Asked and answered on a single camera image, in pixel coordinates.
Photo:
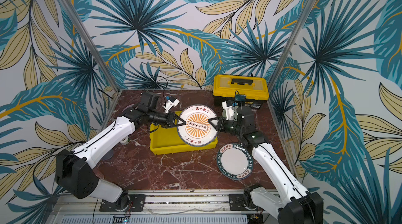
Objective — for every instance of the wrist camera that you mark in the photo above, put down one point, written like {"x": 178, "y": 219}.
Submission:
{"x": 230, "y": 109}
{"x": 170, "y": 103}

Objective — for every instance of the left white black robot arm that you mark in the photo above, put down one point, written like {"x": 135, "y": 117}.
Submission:
{"x": 74, "y": 169}

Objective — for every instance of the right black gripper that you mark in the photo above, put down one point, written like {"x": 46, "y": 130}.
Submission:
{"x": 220, "y": 123}

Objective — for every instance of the white tape roll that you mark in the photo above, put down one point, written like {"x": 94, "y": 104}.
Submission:
{"x": 125, "y": 141}

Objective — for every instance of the orange sunburst plate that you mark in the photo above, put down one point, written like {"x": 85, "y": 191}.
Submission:
{"x": 197, "y": 131}

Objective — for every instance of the white plate dark green rim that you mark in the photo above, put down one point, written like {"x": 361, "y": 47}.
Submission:
{"x": 234, "y": 161}

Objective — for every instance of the grey translucent cup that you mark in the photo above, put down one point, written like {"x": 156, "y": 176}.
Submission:
{"x": 108, "y": 155}

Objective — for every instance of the yellow black toolbox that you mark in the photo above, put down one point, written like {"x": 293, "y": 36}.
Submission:
{"x": 248, "y": 91}

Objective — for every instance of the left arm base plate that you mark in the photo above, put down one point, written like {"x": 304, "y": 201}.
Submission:
{"x": 126, "y": 203}

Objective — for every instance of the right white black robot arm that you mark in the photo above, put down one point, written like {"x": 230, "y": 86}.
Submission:
{"x": 294, "y": 204}

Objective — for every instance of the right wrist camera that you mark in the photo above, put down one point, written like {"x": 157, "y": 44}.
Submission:
{"x": 230, "y": 109}

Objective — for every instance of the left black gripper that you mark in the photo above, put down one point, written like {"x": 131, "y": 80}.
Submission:
{"x": 171, "y": 119}

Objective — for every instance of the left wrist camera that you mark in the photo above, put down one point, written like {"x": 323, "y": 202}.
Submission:
{"x": 170, "y": 103}

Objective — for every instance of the yellow plastic bin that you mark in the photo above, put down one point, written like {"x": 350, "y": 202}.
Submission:
{"x": 167, "y": 141}

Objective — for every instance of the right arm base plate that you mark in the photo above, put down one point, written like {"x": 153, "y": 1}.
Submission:
{"x": 252, "y": 201}

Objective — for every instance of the aluminium front rail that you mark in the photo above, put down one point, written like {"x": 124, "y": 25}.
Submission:
{"x": 163, "y": 202}

